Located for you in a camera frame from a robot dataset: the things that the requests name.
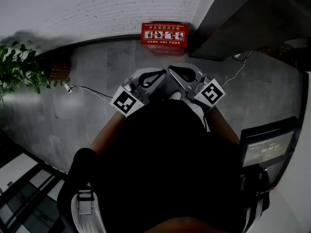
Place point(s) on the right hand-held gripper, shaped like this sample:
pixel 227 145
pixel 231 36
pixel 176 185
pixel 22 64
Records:
pixel 210 93

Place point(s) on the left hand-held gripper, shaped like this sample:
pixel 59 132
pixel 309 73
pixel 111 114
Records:
pixel 126 102

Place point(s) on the red fire extinguisher box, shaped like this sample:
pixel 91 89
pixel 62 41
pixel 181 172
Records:
pixel 165 34

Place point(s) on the person's right forearm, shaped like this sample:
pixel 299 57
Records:
pixel 223 125

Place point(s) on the person's left forearm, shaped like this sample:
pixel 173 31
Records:
pixel 107 132

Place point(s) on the person's white shoe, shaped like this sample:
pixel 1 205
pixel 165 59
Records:
pixel 175 95

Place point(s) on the white power adapter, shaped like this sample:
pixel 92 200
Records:
pixel 237 56

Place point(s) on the white charger plug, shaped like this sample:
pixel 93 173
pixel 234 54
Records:
pixel 68 88

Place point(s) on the person's black clothing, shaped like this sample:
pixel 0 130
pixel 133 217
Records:
pixel 158 154

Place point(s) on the wooden slatted planter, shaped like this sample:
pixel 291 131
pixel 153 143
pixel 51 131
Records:
pixel 60 69

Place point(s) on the dark counter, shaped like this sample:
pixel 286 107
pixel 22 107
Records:
pixel 255 21

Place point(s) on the black tablet screen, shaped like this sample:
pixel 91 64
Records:
pixel 264 149

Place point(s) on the green leafy plant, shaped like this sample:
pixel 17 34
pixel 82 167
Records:
pixel 14 69

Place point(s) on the black framed glass partition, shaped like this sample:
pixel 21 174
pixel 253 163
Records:
pixel 24 178

